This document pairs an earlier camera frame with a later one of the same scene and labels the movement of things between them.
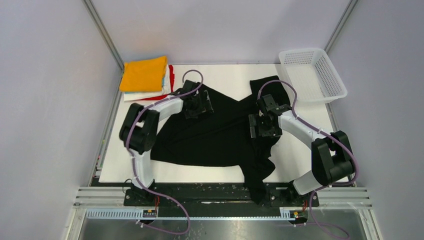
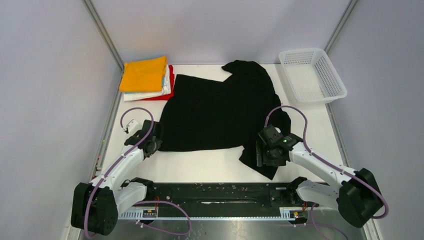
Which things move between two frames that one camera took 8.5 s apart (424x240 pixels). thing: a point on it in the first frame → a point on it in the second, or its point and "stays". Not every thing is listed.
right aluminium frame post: x=340 y=24 stays
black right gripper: x=254 y=121 → x=279 y=162
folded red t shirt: x=172 y=76 stays
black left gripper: x=191 y=114 → x=158 y=142
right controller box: x=297 y=214 stays
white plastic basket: x=314 y=77 stays
